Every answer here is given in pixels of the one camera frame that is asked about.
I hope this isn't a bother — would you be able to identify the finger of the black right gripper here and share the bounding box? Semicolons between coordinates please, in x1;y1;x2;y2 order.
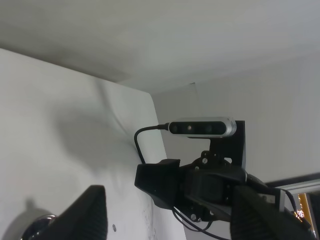
134;159;180;209

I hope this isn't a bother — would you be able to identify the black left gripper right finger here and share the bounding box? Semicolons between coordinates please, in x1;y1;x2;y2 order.
230;186;313;240

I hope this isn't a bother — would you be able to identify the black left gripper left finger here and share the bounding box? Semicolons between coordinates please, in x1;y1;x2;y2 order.
46;185;108;240

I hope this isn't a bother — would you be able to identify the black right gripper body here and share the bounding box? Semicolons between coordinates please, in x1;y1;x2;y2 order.
174;151;283;222

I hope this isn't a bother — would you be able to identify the stainless steel teapot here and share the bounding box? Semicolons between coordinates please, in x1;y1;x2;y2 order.
1;211;60;240

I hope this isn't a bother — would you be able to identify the black right camera mount bracket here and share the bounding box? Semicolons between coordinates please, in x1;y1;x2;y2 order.
209;120;246;169

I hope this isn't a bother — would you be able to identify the black right camera cable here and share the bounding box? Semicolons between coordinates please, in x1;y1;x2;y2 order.
133;123;171;164

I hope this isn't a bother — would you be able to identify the aluminium frame profile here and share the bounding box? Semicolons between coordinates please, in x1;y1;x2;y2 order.
276;179;320;195

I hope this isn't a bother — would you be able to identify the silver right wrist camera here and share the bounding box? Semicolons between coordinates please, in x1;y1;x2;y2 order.
168;117;237;139

